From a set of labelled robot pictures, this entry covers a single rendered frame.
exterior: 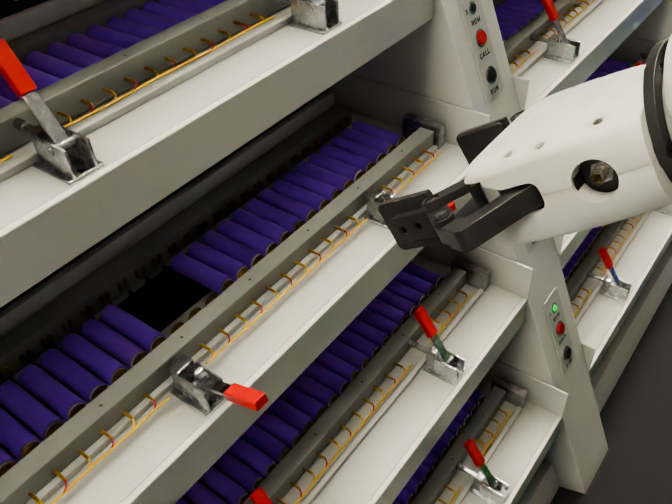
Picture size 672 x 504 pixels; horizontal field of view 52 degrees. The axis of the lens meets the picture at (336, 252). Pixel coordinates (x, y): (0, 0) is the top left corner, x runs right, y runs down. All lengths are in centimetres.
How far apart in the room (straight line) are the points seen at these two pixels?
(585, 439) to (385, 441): 43
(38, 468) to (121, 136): 24
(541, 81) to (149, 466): 69
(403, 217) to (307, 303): 24
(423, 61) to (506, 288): 31
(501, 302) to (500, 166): 55
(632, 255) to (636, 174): 97
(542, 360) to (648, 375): 37
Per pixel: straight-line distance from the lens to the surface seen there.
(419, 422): 76
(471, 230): 33
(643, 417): 123
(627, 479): 115
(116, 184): 49
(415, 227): 39
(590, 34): 111
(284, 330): 60
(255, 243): 66
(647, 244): 133
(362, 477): 72
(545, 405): 102
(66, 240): 48
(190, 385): 54
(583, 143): 33
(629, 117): 33
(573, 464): 109
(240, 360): 58
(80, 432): 54
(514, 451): 98
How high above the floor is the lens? 86
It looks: 25 degrees down
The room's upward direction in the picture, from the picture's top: 23 degrees counter-clockwise
